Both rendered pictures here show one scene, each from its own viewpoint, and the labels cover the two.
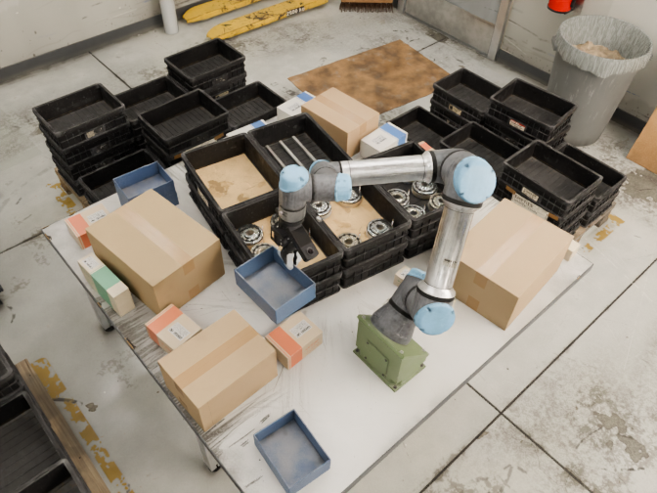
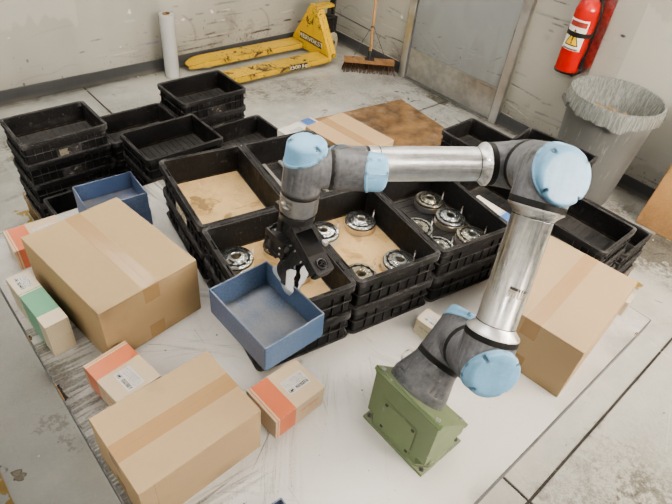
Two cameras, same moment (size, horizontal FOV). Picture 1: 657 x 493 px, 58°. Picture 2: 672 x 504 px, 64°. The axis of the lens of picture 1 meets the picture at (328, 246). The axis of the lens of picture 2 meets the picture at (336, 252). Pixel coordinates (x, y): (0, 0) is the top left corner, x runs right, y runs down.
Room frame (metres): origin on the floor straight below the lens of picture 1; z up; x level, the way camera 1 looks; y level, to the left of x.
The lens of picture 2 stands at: (0.33, 0.06, 1.95)
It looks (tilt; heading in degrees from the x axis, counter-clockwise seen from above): 41 degrees down; 357
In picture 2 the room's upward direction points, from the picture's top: 7 degrees clockwise
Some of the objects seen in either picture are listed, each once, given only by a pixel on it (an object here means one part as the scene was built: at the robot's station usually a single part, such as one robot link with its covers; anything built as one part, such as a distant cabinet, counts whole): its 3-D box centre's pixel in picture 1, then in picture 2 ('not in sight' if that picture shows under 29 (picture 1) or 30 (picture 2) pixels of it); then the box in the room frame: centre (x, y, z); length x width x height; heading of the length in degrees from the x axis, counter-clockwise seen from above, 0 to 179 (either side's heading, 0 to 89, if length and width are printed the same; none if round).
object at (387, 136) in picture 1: (383, 144); not in sight; (2.24, -0.24, 0.75); 0.20 x 0.12 x 0.09; 137
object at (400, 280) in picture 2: (349, 215); (362, 243); (1.63, -0.08, 0.87); 0.40 x 0.30 x 0.11; 33
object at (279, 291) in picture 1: (275, 283); (266, 312); (1.10, 0.16, 1.10); 0.20 x 0.15 x 0.07; 44
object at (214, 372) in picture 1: (220, 368); (179, 433); (0.99, 0.34, 0.78); 0.30 x 0.22 x 0.16; 135
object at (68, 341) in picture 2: (108, 289); (44, 318); (1.33, 0.81, 0.73); 0.24 x 0.06 x 0.06; 48
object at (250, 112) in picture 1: (247, 126); (243, 161); (2.91, 0.51, 0.31); 0.40 x 0.30 x 0.34; 133
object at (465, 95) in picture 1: (466, 112); (476, 163); (3.15, -0.84, 0.31); 0.40 x 0.30 x 0.34; 43
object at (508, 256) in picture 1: (504, 261); (552, 309); (1.49, -0.67, 0.80); 0.40 x 0.30 x 0.20; 139
